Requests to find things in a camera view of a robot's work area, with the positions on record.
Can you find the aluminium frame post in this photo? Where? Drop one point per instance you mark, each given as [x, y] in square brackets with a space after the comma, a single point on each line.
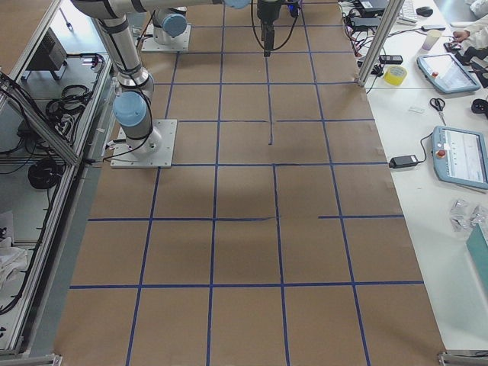
[388, 19]

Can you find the person's hand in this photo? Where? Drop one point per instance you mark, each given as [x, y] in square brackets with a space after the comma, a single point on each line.
[461, 35]

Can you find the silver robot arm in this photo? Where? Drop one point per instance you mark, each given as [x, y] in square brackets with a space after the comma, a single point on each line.
[132, 108]
[169, 23]

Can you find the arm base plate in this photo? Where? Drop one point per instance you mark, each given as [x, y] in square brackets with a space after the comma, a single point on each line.
[158, 41]
[156, 151]

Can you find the black scissors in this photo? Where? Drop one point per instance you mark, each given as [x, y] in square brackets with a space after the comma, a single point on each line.
[438, 104]

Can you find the blue teach pendant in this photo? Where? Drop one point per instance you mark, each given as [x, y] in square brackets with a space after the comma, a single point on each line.
[447, 74]
[460, 156]

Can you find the teal box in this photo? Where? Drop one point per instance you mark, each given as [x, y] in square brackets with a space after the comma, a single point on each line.
[477, 247]

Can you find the white paper cup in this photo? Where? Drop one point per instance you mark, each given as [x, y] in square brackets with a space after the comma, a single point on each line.
[431, 38]

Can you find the black power supply brick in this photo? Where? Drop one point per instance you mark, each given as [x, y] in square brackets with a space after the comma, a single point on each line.
[401, 162]

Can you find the white computer mouse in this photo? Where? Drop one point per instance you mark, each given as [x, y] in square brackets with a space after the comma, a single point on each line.
[424, 11]

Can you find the yellow tape roll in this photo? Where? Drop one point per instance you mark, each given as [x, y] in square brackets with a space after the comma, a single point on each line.
[395, 75]

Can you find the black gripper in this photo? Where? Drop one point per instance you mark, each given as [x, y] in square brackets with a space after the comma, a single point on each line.
[267, 11]

